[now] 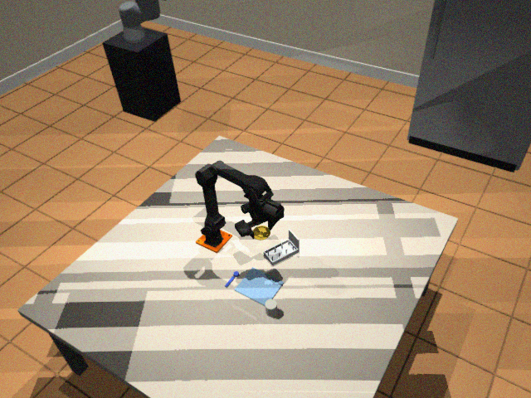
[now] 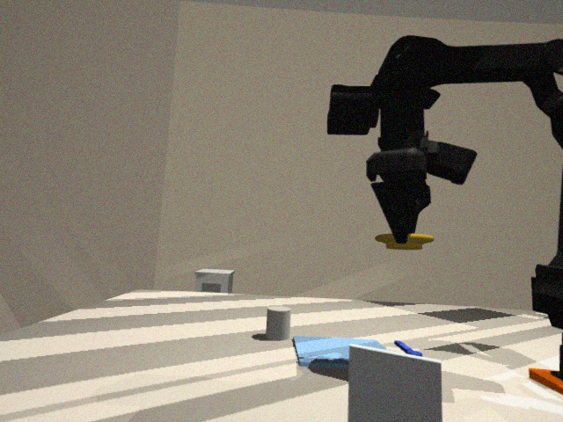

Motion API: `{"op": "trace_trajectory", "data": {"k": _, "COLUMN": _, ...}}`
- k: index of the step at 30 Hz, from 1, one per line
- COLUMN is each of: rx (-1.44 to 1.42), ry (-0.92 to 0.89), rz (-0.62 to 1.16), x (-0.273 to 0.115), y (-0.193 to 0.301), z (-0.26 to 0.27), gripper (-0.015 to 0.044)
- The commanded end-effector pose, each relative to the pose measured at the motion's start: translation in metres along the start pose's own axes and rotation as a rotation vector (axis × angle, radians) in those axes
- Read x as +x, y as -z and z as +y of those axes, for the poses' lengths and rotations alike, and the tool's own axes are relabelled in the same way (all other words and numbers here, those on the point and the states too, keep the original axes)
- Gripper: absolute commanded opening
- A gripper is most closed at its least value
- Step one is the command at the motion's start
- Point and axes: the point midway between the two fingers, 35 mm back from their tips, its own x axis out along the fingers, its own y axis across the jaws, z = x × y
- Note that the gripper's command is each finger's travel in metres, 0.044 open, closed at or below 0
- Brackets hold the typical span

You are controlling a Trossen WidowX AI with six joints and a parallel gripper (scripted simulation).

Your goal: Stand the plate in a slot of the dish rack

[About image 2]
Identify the yellow round plate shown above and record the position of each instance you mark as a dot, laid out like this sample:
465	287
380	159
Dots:
414	241

